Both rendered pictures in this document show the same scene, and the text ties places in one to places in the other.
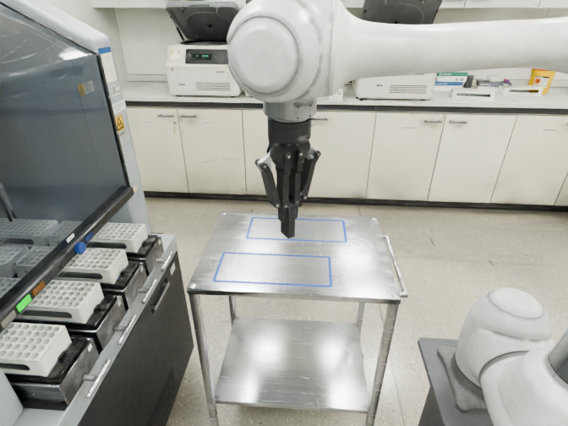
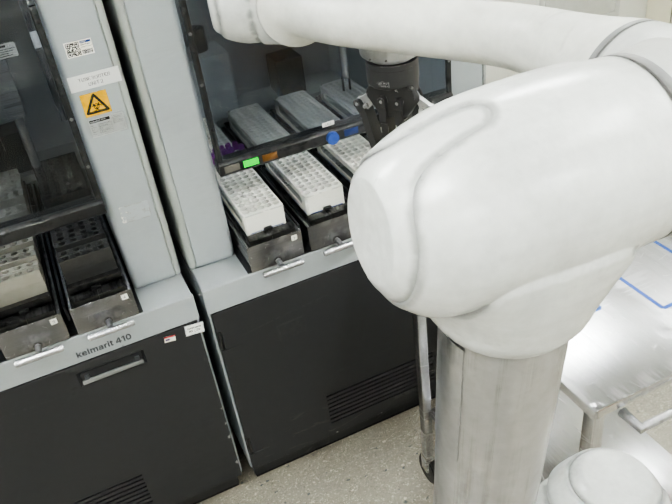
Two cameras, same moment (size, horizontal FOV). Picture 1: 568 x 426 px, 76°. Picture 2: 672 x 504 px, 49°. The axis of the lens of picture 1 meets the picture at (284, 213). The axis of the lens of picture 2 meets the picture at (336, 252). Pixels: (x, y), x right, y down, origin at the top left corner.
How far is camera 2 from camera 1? 0.89 m
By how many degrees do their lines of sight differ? 55
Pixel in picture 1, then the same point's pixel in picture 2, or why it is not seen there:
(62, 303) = (303, 186)
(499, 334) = (545, 490)
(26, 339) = (255, 198)
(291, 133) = (370, 75)
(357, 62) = (282, 22)
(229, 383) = not seen: hidden behind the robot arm
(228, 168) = not seen: outside the picture
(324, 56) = (253, 12)
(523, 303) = (609, 484)
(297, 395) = not seen: hidden behind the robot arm
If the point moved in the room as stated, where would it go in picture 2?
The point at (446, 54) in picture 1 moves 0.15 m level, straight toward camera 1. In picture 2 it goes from (346, 33) to (206, 55)
